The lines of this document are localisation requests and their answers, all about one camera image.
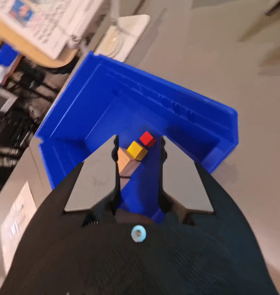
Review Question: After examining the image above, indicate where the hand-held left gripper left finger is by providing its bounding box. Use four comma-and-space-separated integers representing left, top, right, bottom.
63, 135, 121, 216

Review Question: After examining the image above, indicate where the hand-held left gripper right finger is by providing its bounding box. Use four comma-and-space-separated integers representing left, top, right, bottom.
158, 136, 215, 215

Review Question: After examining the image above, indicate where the large natural wooden cube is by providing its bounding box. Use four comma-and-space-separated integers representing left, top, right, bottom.
119, 176, 131, 191

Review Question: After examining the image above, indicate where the medium natural wooden cube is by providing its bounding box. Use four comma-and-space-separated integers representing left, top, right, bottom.
117, 147, 140, 178

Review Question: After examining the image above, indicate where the yellow wooden cube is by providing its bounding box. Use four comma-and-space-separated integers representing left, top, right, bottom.
126, 141, 149, 161

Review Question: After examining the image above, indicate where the red wooden cube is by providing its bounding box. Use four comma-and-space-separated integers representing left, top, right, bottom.
139, 131, 157, 148

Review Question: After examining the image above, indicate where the blue plastic bin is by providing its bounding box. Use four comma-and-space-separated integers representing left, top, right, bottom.
35, 51, 239, 224

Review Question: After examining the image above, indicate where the laminated paper sheet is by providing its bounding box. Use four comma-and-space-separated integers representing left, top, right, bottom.
0, 181, 38, 275

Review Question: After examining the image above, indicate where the grey aluminium-framed case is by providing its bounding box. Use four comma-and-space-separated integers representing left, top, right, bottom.
0, 86, 18, 129

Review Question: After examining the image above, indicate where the small blue storage bin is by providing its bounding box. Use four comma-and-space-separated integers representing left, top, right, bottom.
0, 43, 19, 67

